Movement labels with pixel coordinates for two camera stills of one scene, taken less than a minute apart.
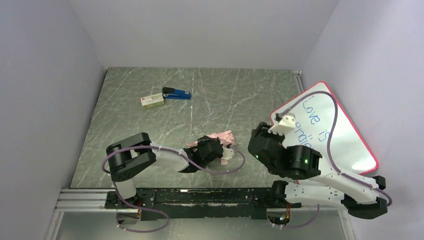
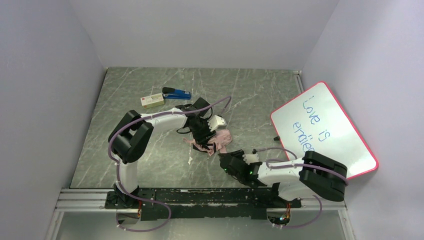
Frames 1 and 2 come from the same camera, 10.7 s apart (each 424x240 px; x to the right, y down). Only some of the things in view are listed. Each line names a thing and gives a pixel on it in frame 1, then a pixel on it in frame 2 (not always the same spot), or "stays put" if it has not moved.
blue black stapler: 172,93 stays put
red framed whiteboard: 322,125 stays put
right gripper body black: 259,135 → 230,162
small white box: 153,100 stays put
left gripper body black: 213,147 → 201,133
